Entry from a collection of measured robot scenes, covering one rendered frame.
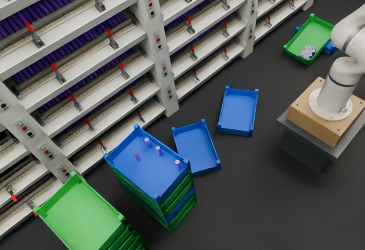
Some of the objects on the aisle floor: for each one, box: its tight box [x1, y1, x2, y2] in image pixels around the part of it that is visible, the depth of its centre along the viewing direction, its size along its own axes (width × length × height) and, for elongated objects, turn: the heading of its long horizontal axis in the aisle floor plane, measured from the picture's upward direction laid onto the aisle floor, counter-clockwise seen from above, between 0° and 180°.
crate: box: [284, 13, 336, 66], centre depth 210 cm, size 30×20×8 cm
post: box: [129, 0, 179, 118], centre depth 134 cm, size 20×9×170 cm, turn 46°
